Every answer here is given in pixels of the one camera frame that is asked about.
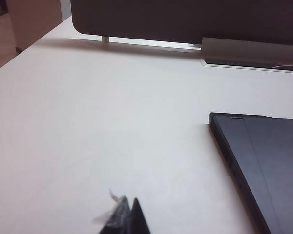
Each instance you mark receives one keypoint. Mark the clear tape strip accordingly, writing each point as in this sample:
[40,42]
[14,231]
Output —
[103,214]

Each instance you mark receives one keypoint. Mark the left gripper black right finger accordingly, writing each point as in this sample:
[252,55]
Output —
[138,219]

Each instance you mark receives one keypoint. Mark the black Lenovo laptop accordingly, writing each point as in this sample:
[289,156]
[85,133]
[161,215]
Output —
[266,158]

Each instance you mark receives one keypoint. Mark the brown wooden cabinet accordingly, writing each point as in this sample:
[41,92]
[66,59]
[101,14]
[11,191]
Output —
[34,22]

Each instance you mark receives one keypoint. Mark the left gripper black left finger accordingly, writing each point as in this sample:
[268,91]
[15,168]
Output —
[116,223]

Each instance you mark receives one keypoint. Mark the dark grey desk partition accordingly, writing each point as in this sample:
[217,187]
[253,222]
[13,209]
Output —
[185,19]

